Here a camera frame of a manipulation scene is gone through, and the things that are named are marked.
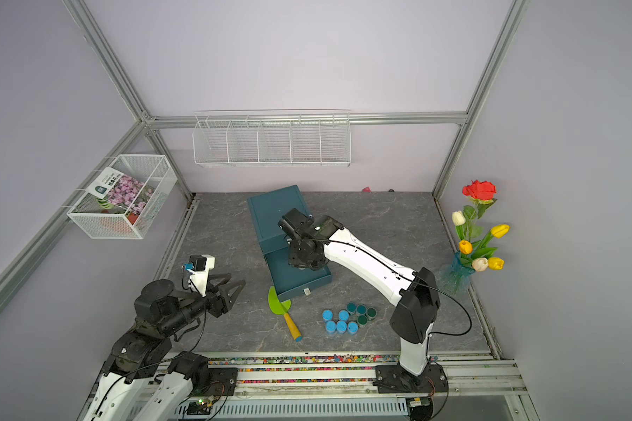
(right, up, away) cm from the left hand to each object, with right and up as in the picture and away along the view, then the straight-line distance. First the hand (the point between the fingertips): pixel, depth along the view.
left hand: (237, 281), depth 68 cm
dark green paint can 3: (+35, -16, +14) cm, 41 cm away
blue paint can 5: (+32, -18, +12) cm, 38 cm away
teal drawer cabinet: (+4, +20, +19) cm, 27 cm away
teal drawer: (+12, -3, +12) cm, 17 cm away
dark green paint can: (+35, -13, +16) cm, 41 cm away
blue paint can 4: (+28, -17, +12) cm, 35 cm away
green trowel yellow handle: (+9, -13, +19) cm, 24 cm away
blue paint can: (+24, -15, +16) cm, 33 cm away
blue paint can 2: (+29, -15, +16) cm, 37 cm away
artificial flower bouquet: (+67, +7, +6) cm, 68 cm away
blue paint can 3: (+25, -17, +13) cm, 33 cm away
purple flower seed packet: (-35, +25, +6) cm, 43 cm away
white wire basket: (-41, +16, +6) cm, 45 cm away
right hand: (+15, +4, +10) cm, 18 cm away
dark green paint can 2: (+38, -14, +15) cm, 43 cm away
